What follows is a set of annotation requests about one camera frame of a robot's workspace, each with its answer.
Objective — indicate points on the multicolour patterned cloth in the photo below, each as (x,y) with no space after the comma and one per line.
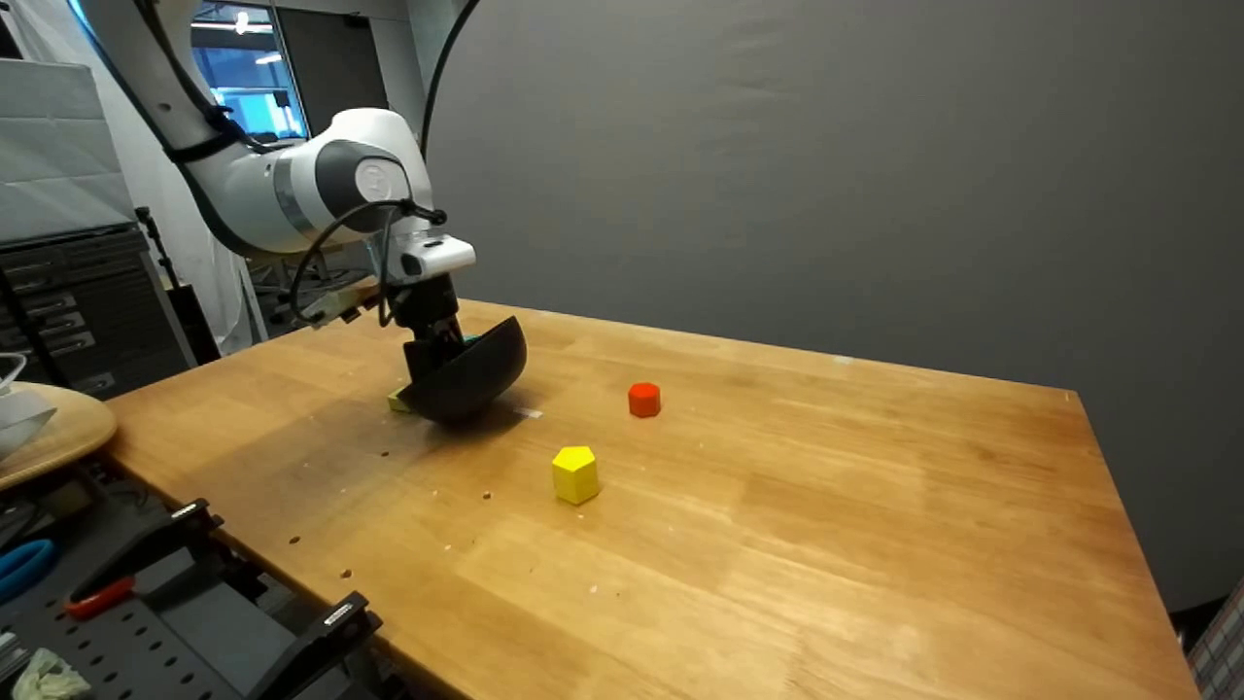
(1224,647)

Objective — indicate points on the small white crumpled item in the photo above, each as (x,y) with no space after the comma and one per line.
(48,678)

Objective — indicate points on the black pegboard bench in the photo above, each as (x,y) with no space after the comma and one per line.
(167,655)

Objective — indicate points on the grey photo backdrop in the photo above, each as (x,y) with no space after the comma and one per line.
(840,197)

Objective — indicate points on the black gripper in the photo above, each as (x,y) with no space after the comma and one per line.
(424,308)

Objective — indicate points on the black bowl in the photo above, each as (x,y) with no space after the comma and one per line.
(487,371)

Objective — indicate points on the yellow pentagon block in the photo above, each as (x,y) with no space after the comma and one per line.
(571,476)

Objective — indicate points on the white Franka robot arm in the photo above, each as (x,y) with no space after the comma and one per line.
(258,197)

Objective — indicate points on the black tripod leg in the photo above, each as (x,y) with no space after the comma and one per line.
(192,317)

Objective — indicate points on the white plastic bag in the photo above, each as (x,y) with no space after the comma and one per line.
(19,409)

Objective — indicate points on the light grey box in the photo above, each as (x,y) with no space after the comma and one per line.
(58,157)

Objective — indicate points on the lit blue screen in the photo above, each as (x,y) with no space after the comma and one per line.
(247,79)

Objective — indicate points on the white curtain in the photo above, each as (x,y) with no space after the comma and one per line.
(80,131)

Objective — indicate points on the red hexagon block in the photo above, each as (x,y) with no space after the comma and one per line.
(644,400)

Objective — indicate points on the black drawer unit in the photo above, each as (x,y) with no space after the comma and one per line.
(80,313)

